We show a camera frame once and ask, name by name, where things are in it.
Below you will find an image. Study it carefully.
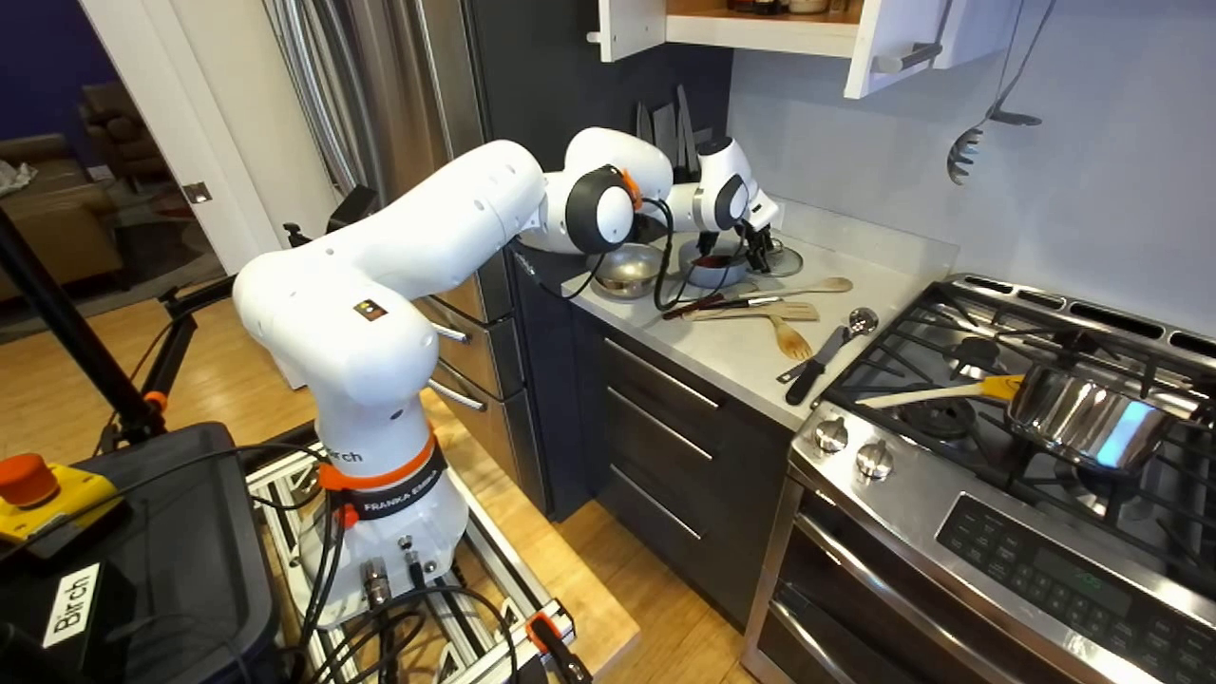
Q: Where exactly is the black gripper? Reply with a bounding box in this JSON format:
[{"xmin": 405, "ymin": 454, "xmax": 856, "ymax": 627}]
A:
[{"xmin": 738, "ymin": 217, "xmax": 781, "ymax": 276}]

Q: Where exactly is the white ceramic bowl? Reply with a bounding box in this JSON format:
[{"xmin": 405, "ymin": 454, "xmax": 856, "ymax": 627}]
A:
[{"xmin": 680, "ymin": 245, "xmax": 804, "ymax": 294}]

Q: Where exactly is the silver metal bowl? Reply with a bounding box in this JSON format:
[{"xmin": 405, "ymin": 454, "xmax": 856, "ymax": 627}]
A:
[{"xmin": 586, "ymin": 241, "xmax": 664, "ymax": 303}]

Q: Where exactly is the wooden spoon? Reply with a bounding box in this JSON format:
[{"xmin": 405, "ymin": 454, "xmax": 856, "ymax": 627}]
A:
[{"xmin": 743, "ymin": 274, "xmax": 859, "ymax": 307}]

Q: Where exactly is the black knife rack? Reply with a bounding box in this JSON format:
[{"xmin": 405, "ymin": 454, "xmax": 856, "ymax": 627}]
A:
[{"xmin": 631, "ymin": 79, "xmax": 742, "ymax": 183}]

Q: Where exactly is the silver stove knob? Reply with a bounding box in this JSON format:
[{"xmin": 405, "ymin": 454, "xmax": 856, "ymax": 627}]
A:
[
  {"xmin": 804, "ymin": 411, "xmax": 852, "ymax": 461},
  {"xmin": 852, "ymin": 436, "xmax": 899, "ymax": 488}
]

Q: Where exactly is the hanging metal slotted spoon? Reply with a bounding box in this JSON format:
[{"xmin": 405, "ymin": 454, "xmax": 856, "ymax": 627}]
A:
[{"xmin": 942, "ymin": 0, "xmax": 997, "ymax": 190}]

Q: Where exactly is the dark drawer cabinet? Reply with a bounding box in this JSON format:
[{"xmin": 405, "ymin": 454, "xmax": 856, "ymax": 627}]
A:
[{"xmin": 571, "ymin": 307, "xmax": 799, "ymax": 630}]

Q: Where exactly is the hanging metal spatula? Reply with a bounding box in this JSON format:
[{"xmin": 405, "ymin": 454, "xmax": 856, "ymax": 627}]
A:
[{"xmin": 985, "ymin": 0, "xmax": 1064, "ymax": 128}]

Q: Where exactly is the wooden platform board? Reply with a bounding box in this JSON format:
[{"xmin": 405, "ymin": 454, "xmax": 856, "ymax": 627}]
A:
[{"xmin": 413, "ymin": 389, "xmax": 647, "ymax": 684}]

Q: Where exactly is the stainless steel gas stove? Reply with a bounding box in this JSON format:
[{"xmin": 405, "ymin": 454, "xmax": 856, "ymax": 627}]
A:
[{"xmin": 738, "ymin": 274, "xmax": 1216, "ymax": 684}]

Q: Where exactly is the stainless steel refrigerator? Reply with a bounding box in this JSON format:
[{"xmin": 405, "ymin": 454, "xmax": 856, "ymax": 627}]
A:
[{"xmin": 256, "ymin": 0, "xmax": 600, "ymax": 512}]

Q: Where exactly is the black orange clamp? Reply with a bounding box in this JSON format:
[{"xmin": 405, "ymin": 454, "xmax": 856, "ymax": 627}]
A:
[{"xmin": 524, "ymin": 608, "xmax": 591, "ymax": 684}]

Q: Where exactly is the white room door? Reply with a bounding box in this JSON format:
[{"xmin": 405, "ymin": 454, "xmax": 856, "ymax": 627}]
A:
[{"xmin": 76, "ymin": 0, "xmax": 347, "ymax": 276}]

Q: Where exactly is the black equipment case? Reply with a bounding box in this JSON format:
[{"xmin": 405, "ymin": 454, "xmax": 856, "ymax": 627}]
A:
[{"xmin": 0, "ymin": 423, "xmax": 284, "ymax": 684}]

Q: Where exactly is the black tripod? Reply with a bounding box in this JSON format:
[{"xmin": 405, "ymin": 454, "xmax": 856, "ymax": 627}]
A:
[{"xmin": 0, "ymin": 204, "xmax": 239, "ymax": 461}]

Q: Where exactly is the brown sofa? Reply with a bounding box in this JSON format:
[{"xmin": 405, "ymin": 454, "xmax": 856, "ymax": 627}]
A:
[{"xmin": 0, "ymin": 128, "xmax": 132, "ymax": 303}]

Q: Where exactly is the yellow red emergency stop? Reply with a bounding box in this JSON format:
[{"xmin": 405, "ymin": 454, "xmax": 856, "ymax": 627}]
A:
[{"xmin": 0, "ymin": 447, "xmax": 125, "ymax": 551}]

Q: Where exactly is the white label sticker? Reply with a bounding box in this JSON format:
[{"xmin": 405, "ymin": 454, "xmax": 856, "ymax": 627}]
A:
[{"xmin": 38, "ymin": 560, "xmax": 107, "ymax": 653}]

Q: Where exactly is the black handled kitchen utensil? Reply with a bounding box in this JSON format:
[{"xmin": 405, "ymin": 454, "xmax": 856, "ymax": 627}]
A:
[{"xmin": 689, "ymin": 297, "xmax": 826, "ymax": 332}]

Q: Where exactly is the red-brown handled utensil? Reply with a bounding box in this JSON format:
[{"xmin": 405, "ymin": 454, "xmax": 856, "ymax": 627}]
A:
[{"xmin": 656, "ymin": 288, "xmax": 765, "ymax": 325}]

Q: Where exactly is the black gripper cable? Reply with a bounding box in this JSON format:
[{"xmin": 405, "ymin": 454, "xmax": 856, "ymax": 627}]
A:
[{"xmin": 553, "ymin": 188, "xmax": 703, "ymax": 321}]

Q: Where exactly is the black handled can opener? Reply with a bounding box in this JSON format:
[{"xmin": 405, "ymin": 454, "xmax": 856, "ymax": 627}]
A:
[{"xmin": 774, "ymin": 303, "xmax": 880, "ymax": 411}]

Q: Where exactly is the silver drawer handle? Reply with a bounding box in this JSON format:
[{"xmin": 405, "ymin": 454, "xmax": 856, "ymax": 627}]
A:
[
  {"xmin": 604, "ymin": 461, "xmax": 707, "ymax": 549},
  {"xmin": 600, "ymin": 332, "xmax": 726, "ymax": 414},
  {"xmin": 600, "ymin": 380, "xmax": 718, "ymax": 466}
]

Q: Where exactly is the silver oven door handle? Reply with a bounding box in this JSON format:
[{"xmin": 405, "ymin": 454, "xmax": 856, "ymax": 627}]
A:
[
  {"xmin": 759, "ymin": 598, "xmax": 828, "ymax": 684},
  {"xmin": 788, "ymin": 502, "xmax": 1055, "ymax": 684}
]

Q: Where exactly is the silver pan yellow handle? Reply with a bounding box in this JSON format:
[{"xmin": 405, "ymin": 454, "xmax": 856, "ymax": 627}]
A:
[{"xmin": 852, "ymin": 363, "xmax": 1170, "ymax": 488}]

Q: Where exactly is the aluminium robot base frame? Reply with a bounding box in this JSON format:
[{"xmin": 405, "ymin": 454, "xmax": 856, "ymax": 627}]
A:
[{"xmin": 242, "ymin": 445, "xmax": 589, "ymax": 684}]

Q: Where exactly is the black base cable bundle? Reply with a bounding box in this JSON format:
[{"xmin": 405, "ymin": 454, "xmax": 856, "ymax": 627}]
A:
[{"xmin": 249, "ymin": 484, "xmax": 552, "ymax": 684}]

